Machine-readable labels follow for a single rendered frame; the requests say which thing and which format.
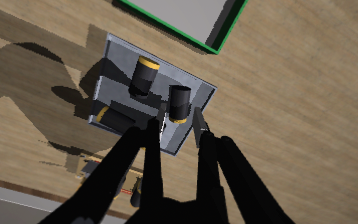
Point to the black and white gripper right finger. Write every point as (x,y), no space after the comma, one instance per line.
(255,202)

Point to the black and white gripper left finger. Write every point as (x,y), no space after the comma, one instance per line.
(94,197)

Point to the green open-top box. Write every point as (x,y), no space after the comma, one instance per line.
(206,24)

